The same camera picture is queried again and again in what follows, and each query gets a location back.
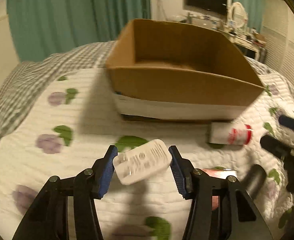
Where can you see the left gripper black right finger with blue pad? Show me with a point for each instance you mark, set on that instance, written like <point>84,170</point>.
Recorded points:
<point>220,208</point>

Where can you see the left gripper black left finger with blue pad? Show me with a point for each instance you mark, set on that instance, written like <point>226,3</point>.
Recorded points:
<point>47,216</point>

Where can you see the black cylindrical bottle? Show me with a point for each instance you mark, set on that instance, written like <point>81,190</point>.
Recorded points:
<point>254,180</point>

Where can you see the white bottle with red cap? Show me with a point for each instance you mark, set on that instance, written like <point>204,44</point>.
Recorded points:
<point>224,133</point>

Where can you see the white power adapter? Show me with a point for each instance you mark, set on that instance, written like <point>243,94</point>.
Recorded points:
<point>142,162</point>

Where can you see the white wardrobe sliding doors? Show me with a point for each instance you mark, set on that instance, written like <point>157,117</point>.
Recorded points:
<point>278,30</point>

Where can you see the white dressing table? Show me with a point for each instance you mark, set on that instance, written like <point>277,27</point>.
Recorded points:
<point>245,42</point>

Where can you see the white floral quilt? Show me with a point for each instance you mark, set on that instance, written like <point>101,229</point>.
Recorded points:
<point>71,121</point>

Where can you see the white round vanity mirror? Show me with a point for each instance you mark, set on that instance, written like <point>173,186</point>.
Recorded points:
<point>237,17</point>

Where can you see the brown cardboard box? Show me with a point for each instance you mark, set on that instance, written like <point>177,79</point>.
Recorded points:
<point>179,72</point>

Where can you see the grey checked bedsheet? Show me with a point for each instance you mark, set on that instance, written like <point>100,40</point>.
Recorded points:
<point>28,80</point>

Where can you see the teal curtain left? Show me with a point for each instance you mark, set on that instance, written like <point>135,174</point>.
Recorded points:
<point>40,28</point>

